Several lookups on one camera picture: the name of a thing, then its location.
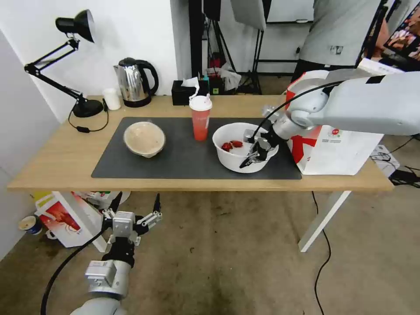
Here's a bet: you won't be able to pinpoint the black floor cable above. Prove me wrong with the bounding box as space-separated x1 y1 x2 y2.
310 190 332 315

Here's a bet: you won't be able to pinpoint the colourful display screen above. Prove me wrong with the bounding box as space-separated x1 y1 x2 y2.
383 6 420 62

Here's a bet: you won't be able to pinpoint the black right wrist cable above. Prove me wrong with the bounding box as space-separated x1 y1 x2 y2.
254 80 342 145

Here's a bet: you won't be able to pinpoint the steel electric kettle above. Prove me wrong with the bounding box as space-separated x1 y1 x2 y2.
113 57 159 108

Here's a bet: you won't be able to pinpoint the instant noodle cup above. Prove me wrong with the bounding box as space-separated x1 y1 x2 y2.
18 216 43 236

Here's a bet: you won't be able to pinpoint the black light stand tripod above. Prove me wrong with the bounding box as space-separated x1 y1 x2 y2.
241 29 264 96

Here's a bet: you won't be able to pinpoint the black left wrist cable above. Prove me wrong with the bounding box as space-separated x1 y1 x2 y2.
40 229 106 315

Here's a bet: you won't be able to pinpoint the dark grey desk mat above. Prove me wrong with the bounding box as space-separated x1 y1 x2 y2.
91 117 302 180

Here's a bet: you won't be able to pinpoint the person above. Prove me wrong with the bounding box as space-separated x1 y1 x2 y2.
291 0 392 85

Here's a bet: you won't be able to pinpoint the white printed packaging pile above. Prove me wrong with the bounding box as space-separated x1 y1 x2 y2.
70 191 132 210

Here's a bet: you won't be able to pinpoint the white red takeout bag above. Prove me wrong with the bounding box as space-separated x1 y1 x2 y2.
285 59 405 176

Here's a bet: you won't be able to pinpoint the red crumpled wrapper trash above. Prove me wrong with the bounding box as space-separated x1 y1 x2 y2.
221 140 244 152

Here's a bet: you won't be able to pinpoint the white red cardboard box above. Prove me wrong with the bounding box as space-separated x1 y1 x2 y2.
34 191 109 249

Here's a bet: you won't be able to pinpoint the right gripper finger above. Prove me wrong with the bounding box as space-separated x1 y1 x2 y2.
239 146 262 170
245 148 279 171

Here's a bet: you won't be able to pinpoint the black desk lamp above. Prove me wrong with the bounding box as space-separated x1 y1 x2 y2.
24 9 105 118

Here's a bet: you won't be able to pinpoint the small white cup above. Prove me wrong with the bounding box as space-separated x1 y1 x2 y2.
102 87 122 111

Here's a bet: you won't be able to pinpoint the beige lidded paper bowl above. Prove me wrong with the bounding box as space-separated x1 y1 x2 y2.
123 121 167 159

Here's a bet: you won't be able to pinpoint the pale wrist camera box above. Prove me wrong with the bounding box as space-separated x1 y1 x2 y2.
112 211 136 238

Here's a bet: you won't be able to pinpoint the wooden table white legs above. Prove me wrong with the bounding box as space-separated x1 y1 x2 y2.
7 95 394 253

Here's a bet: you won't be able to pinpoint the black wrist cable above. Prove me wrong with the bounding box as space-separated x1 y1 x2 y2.
254 80 342 145
40 229 106 315

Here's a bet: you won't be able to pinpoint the black lamp power cord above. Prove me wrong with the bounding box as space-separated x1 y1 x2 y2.
68 98 109 133

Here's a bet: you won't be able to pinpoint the red plastic bag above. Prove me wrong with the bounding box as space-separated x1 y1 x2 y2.
206 52 242 96

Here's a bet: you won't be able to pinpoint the white plastic bowl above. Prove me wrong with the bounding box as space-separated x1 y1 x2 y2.
212 122 280 174

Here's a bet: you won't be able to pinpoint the white power strip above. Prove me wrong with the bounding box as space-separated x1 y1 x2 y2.
371 144 402 179

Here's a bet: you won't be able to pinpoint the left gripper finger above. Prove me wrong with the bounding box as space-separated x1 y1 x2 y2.
137 193 163 229
101 192 123 220

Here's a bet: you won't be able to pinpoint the black tissue box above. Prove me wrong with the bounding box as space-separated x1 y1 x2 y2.
171 77 210 106

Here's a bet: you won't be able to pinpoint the grey softbox light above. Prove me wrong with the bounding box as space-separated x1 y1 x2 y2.
229 0 267 32

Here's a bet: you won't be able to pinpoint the red drink cup white lid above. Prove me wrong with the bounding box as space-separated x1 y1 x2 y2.
189 84 213 142

